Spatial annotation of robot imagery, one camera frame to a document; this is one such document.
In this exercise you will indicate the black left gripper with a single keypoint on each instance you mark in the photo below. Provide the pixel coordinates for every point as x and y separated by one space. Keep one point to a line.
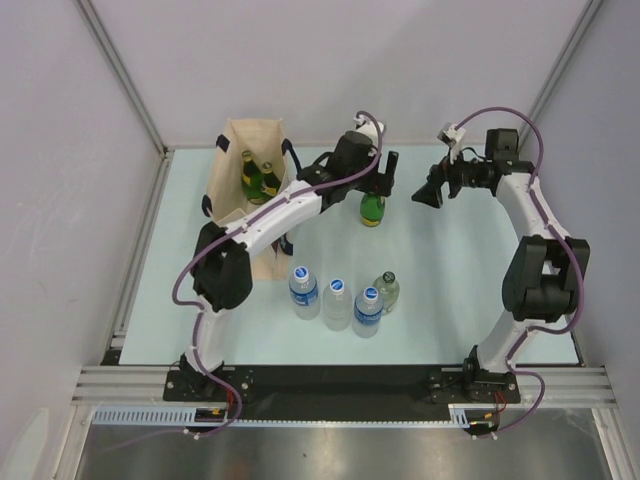
380 184

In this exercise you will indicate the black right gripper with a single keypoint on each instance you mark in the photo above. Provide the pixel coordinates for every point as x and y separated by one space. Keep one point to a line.
431 193

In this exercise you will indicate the green glass bottle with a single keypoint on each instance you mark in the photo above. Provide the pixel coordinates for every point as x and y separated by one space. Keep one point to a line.
372 209
252 179

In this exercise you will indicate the green bottle red label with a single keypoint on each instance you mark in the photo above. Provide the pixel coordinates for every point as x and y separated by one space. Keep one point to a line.
270 181

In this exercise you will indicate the green glass bottle front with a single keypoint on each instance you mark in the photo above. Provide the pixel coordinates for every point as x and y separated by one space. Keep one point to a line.
252 179

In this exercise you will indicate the beige canvas tote bag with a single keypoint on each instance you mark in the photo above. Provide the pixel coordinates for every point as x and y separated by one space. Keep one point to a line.
224 200

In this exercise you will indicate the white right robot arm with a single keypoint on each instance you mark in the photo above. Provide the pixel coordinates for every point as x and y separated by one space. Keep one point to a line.
545 278

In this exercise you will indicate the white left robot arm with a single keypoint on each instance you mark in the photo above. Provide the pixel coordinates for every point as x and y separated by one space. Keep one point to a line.
218 278

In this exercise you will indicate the clear glass bottle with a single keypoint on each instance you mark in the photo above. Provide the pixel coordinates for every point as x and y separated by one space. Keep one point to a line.
388 288

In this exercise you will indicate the blue label water bottle right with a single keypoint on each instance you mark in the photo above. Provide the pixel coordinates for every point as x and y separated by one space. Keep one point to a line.
368 307

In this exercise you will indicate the blue label water bottle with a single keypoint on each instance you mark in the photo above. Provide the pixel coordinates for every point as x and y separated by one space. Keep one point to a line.
368 307
304 292

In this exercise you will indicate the clear plastic water bottle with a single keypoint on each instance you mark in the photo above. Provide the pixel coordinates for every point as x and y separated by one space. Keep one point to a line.
336 305

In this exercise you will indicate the blue label water bottle left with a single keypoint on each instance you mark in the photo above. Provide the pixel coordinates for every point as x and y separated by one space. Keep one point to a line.
304 292

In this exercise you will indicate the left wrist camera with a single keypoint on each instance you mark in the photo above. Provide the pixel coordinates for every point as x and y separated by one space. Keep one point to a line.
374 130

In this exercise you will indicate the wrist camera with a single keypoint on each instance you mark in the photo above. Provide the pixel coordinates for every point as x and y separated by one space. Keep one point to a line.
374 130
452 135

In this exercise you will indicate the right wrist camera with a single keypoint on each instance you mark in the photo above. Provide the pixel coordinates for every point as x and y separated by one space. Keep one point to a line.
452 135

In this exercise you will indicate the white cable duct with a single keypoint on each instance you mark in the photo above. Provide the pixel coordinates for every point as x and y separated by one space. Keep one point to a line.
210 417

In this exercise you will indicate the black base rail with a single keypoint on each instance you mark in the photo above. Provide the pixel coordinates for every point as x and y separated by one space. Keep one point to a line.
438 383

